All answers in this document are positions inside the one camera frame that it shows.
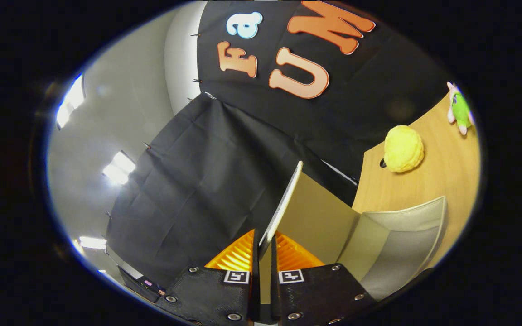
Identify narrow ceiling light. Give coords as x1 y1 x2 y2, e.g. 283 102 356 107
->
79 236 106 249
102 151 136 185

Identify beige fabric storage box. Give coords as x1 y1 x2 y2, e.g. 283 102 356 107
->
259 161 447 304

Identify green and pink plush toy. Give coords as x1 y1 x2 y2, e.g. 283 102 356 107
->
447 81 474 135

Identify large ceiling light panel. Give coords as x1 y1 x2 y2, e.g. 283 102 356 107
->
56 75 86 129

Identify black backdrop cloth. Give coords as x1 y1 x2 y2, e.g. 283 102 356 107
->
105 0 452 290

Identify yellow knitted plush ball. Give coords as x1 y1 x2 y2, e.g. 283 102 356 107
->
383 125 425 173

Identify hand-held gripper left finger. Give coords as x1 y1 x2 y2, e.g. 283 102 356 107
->
155 229 261 326

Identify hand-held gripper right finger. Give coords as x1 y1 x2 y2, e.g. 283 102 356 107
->
270 231 377 326

